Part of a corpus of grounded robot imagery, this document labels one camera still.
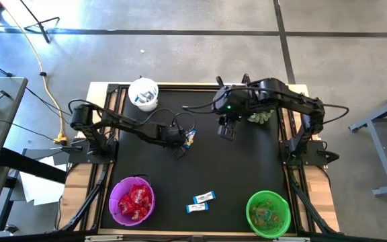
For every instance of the black table mat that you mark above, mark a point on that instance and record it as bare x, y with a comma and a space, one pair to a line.
234, 168

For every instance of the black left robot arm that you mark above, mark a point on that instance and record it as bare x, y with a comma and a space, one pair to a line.
126, 124

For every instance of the grey metal table frame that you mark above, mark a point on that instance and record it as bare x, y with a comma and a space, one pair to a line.
386, 168

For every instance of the clear red gummy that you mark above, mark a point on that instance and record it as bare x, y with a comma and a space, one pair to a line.
274, 218
259, 211

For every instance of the grey side table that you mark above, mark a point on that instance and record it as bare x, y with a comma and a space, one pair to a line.
12, 87

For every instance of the white plastic bucket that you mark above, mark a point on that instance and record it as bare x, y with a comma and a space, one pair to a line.
143, 107

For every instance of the black frame strut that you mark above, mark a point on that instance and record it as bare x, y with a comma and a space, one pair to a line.
306, 205
89, 201

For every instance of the artificial green potted plant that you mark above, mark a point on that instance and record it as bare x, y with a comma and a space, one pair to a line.
260, 117

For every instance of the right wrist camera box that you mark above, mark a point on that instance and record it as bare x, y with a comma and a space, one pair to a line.
222, 101

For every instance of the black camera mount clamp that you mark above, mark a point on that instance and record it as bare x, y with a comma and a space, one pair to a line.
246, 79

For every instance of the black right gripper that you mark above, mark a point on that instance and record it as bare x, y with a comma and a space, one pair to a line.
241, 104

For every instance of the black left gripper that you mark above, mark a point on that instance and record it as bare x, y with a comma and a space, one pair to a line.
173, 136

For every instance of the black tripod stand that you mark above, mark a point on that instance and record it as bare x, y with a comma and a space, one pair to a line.
39, 23

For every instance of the purple plastic bucket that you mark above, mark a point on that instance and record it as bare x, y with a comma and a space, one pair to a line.
114, 201

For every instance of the black table leg beam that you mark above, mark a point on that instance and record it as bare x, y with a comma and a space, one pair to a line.
29, 164

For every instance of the black aluminium table frame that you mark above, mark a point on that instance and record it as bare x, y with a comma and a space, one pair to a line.
180, 87

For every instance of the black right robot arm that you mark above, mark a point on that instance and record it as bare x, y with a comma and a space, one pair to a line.
301, 101

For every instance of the green plastic bucket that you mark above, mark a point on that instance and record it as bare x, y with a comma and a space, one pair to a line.
285, 208

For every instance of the white paper sheets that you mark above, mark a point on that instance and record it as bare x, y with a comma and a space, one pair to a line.
42, 193

